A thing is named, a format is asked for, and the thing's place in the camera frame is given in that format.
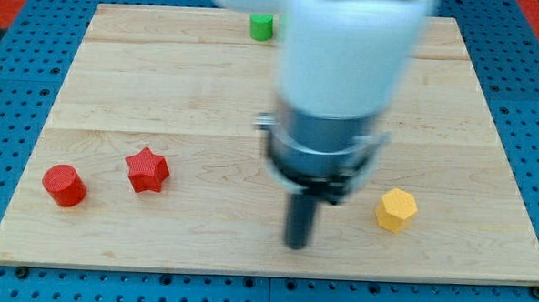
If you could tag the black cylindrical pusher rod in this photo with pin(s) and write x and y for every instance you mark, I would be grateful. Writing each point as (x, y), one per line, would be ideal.
(299, 220)

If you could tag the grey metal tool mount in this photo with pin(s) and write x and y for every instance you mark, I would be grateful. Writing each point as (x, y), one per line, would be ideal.
(326, 157)

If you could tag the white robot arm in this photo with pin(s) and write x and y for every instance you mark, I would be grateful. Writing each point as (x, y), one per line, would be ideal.
(340, 61)

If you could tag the red star block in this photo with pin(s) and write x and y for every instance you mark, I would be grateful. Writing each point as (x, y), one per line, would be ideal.
(147, 171)

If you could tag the yellow hexagon block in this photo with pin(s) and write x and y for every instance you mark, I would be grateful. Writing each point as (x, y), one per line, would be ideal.
(395, 210)

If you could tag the green cylinder block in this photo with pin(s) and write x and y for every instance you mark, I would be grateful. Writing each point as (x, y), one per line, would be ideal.
(261, 27)

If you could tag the wooden board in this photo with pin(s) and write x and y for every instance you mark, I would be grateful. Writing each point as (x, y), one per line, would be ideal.
(188, 83)

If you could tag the red cylinder block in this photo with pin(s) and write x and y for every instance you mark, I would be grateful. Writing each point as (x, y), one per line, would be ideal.
(64, 185)

